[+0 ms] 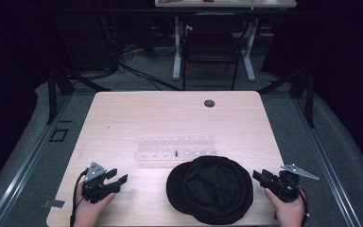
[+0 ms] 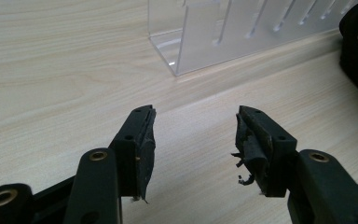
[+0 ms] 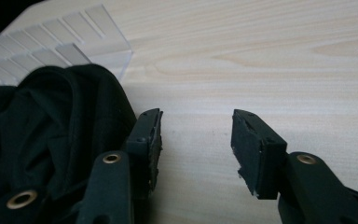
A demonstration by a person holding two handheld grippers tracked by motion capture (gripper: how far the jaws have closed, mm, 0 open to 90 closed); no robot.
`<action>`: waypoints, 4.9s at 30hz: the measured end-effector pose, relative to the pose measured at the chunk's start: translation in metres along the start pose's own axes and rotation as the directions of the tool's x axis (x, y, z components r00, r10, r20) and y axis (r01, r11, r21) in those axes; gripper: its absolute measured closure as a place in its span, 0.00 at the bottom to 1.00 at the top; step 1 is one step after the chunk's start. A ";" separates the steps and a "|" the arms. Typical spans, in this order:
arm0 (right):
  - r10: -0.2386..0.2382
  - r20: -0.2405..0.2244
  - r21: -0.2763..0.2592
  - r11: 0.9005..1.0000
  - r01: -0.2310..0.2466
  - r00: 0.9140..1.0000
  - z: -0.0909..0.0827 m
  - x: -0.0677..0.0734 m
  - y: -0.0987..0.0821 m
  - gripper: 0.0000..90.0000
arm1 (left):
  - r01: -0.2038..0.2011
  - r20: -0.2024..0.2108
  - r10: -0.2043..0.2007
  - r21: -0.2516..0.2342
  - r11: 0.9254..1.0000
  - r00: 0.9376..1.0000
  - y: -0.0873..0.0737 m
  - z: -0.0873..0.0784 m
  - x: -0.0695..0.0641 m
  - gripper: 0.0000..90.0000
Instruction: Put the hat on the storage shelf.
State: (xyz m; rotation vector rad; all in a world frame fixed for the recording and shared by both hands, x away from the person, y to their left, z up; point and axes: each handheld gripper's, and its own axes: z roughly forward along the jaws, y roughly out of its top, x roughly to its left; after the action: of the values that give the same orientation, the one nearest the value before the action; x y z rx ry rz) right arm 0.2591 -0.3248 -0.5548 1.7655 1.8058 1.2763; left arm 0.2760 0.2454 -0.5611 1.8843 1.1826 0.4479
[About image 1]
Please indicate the person's left hand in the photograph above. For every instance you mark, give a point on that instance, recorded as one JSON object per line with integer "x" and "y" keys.
{"x": 88, "y": 213}

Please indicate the black hat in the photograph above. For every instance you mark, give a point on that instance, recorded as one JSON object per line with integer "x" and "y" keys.
{"x": 209, "y": 190}

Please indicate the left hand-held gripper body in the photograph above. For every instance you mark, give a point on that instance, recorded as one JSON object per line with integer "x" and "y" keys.
{"x": 94, "y": 187}

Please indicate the person's right hand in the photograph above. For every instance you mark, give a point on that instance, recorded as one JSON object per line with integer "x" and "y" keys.
{"x": 288, "y": 213}

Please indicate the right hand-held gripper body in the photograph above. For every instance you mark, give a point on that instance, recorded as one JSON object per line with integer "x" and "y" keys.
{"x": 283, "y": 187}

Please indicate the black chair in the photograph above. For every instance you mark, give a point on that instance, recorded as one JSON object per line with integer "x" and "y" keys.
{"x": 212, "y": 41}

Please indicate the grey table grommet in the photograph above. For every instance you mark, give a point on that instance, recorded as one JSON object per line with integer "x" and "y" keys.
{"x": 209, "y": 103}

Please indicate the grey tape strip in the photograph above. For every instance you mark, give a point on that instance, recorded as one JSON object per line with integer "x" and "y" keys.
{"x": 53, "y": 203}

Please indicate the aluminium rail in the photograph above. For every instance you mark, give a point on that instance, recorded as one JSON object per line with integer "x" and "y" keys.
{"x": 324, "y": 164}
{"x": 25, "y": 164}

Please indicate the black metal stand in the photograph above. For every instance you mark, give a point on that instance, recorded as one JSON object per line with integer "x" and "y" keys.
{"x": 308, "y": 91}
{"x": 56, "y": 85}

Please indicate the white-legged desk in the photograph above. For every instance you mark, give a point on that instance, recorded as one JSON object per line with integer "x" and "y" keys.
{"x": 227, "y": 3}

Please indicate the clear acrylic rack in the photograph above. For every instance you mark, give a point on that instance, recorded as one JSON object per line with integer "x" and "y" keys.
{"x": 175, "y": 148}

